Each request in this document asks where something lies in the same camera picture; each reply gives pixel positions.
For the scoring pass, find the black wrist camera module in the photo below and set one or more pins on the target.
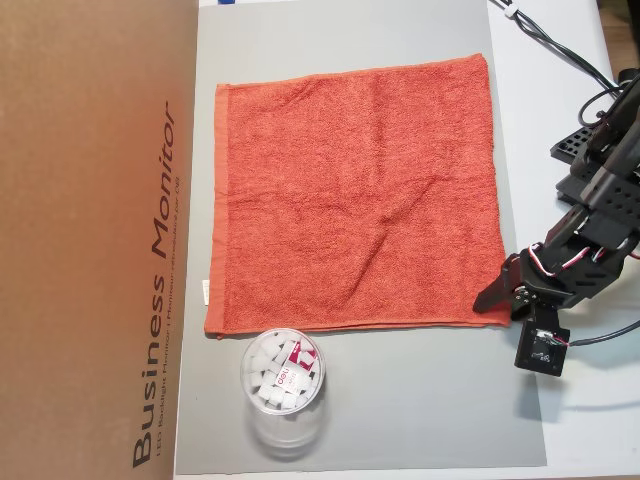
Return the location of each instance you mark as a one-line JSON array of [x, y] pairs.
[[542, 350]]

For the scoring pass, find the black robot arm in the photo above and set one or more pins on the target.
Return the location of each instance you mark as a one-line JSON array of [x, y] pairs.
[[615, 200]]

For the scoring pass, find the orange terry towel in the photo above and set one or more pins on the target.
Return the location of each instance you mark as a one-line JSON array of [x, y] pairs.
[[350, 200]]

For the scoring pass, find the white towel label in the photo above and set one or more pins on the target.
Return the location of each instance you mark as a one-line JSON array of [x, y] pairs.
[[204, 292]]

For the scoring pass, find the grey table mat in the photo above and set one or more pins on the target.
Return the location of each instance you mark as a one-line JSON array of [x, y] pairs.
[[400, 400]]

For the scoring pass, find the clear plastic jar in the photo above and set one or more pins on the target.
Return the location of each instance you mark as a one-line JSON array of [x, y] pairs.
[[280, 440]]

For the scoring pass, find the brown cardboard monitor box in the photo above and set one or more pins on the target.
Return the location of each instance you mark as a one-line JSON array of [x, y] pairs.
[[75, 250]]

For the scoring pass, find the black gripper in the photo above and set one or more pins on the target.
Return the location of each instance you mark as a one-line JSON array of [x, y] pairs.
[[511, 280]]

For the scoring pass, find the red white paper label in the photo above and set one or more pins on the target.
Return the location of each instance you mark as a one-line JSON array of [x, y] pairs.
[[295, 362]]

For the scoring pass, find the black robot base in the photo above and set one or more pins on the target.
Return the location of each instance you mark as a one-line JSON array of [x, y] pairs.
[[570, 145]]

